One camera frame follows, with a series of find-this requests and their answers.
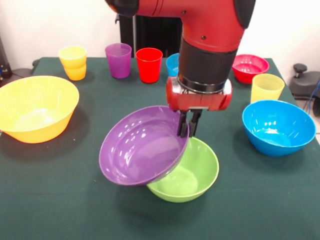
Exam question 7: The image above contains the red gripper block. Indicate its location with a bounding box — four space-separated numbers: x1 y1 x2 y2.
165 76 233 139

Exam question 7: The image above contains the green bowl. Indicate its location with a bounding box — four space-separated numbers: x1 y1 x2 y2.
146 136 220 203

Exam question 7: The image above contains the purple bowl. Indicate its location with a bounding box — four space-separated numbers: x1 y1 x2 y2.
98 105 190 187

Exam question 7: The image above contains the small blue bowl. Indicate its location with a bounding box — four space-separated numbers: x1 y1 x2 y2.
165 52 181 78

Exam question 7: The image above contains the red cup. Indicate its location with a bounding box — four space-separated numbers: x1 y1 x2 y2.
135 47 164 84

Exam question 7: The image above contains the small red bowl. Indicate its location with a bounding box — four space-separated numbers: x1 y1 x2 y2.
231 53 270 85

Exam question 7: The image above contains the pale yellow translucent cup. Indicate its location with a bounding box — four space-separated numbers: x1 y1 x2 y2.
250 73 286 105

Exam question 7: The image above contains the large blue bowl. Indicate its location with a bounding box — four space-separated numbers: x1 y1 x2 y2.
241 99 317 158

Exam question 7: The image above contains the purple cup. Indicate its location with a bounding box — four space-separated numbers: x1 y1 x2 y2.
104 42 133 80

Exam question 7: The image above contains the black floor device with knob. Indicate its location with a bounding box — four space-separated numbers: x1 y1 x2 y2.
289 63 320 101

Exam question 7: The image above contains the orange yellow cup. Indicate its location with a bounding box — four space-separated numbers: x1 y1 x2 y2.
57 45 88 81

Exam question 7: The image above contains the dark green tablecloth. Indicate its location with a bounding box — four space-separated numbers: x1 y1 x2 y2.
0 56 320 240

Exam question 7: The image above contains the large orange bowl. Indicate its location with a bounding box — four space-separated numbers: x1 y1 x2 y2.
0 75 80 144

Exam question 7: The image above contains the blue cable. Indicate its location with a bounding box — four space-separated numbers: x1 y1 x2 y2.
307 81 320 115

